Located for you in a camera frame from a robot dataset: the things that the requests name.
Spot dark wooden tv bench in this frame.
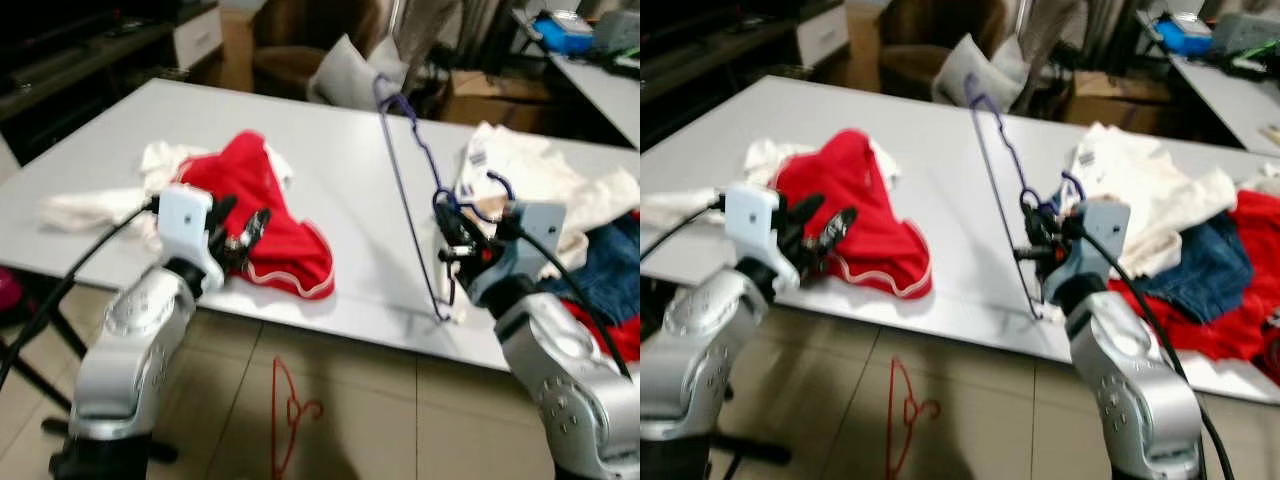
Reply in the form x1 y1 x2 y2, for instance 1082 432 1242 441
640 0 851 151
0 0 223 151

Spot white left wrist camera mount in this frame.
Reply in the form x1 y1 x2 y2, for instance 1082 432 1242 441
722 183 791 291
155 183 229 293

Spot white crumpled cloth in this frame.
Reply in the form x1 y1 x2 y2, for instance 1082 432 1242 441
640 138 896 241
40 140 299 251

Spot white drawer front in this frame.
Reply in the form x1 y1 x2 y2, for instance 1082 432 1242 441
795 5 851 69
173 5 224 69

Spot plain red garment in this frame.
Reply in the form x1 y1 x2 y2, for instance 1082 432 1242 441
560 295 641 363
1105 188 1280 389

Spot grey pillow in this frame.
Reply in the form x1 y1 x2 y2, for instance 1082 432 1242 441
930 33 1031 111
308 35 409 111

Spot beige hanging curtain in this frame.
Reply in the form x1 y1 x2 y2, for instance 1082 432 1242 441
1010 0 1141 71
385 0 521 71

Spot brown armchair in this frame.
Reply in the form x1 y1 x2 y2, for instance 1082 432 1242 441
878 0 1011 101
250 0 386 101

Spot blue denim jeans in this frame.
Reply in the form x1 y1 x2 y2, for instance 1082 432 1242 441
1130 212 1256 323
545 215 641 326

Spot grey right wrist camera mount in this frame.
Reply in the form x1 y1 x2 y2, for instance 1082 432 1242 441
1040 200 1133 306
505 200 569 301

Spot purple wire hanger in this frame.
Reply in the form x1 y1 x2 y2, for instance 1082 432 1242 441
962 72 1089 323
372 72 519 323

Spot red wire hanger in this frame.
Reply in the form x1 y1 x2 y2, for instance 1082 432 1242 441
270 357 326 479
885 357 943 479

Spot grey green bag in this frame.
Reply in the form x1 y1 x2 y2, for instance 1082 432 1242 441
595 10 641 53
1210 10 1280 61

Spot brown cardboard box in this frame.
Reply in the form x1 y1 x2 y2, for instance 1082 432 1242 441
440 68 553 129
1060 68 1181 129

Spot blue plastic item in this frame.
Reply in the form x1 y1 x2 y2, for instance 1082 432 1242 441
530 12 596 56
1155 12 1216 56

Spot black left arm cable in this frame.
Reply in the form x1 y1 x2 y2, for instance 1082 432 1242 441
640 195 726 263
0 198 161 391

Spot white printed shirt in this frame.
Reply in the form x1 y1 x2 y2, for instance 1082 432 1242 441
1062 122 1241 281
455 122 641 281

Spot red garment white trim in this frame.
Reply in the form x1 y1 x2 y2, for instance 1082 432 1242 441
178 130 336 301
772 128 933 301

